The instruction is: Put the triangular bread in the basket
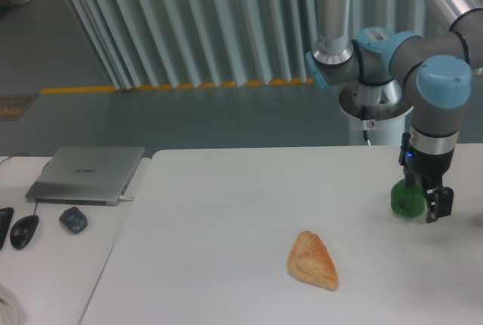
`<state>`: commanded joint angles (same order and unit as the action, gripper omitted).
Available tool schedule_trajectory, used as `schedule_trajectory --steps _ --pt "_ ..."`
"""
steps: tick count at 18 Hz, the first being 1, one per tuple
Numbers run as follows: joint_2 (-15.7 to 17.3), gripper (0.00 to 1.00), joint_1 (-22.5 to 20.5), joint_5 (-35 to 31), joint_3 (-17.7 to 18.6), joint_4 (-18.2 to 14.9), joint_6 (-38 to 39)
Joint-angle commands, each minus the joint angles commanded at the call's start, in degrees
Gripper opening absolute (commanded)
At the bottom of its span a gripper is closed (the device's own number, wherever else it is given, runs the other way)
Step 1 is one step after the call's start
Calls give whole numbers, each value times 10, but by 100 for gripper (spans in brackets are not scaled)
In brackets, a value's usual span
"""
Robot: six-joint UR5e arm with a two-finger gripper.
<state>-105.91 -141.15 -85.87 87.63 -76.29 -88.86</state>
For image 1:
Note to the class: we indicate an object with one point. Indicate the black computer mouse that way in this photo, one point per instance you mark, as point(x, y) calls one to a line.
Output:
point(23, 231)

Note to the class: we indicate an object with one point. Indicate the golden triangular bread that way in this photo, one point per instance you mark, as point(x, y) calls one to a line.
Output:
point(310, 262)

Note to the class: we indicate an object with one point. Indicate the dark grey small controller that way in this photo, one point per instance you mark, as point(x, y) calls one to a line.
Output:
point(74, 220)

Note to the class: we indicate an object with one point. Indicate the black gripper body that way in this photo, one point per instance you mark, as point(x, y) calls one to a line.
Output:
point(429, 168)

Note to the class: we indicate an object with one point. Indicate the black keyboard edge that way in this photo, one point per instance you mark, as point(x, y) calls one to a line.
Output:
point(6, 215)

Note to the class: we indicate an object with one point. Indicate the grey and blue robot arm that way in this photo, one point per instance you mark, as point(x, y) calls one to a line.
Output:
point(386, 73)

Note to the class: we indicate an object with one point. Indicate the silver closed laptop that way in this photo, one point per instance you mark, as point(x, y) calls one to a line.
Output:
point(87, 175)

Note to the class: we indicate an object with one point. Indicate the corrugated grey curtain partition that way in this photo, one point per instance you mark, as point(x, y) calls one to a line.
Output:
point(199, 42)

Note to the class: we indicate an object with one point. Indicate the green bell pepper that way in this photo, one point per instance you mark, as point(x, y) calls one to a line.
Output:
point(407, 201)

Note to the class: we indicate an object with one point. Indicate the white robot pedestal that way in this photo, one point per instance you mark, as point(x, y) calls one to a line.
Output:
point(376, 132)

